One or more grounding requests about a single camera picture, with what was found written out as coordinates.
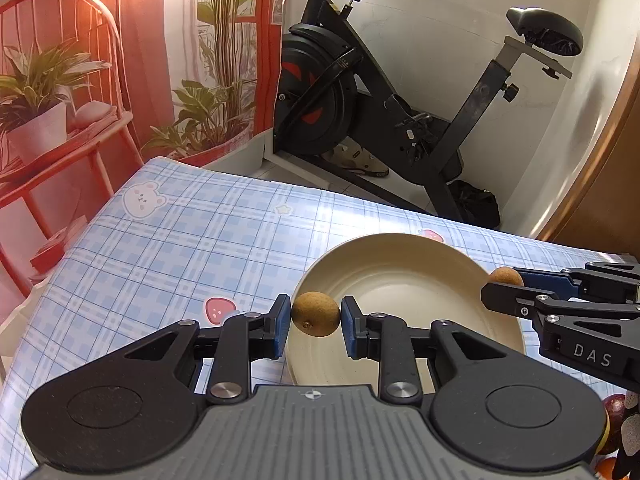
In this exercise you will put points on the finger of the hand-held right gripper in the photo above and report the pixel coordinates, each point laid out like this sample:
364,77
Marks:
505,300
550,281

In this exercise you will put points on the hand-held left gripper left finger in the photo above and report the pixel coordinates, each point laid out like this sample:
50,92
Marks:
281,327

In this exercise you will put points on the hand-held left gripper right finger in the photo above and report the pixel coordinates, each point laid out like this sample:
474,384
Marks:
351,330

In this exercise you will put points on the brown kiwi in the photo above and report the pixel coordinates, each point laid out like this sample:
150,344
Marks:
316,314
502,277

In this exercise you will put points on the dark purple mangosteen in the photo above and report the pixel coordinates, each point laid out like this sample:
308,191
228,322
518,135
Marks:
615,410

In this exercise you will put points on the cream round plate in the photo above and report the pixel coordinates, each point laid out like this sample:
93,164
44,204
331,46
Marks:
400,280

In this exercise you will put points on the yellow citrus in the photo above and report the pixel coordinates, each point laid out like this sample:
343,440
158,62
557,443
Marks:
606,432

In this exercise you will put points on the black bag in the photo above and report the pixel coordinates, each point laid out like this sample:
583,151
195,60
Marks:
475,205

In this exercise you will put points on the blue plaid tablecloth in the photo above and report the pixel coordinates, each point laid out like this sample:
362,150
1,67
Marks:
175,260

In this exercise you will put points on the beige sandal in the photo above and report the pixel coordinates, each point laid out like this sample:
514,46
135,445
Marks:
357,160

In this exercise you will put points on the black exercise bike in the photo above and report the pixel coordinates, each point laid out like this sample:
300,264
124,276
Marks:
350,90

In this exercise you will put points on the red room wall poster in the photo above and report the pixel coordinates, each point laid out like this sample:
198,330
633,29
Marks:
140,60

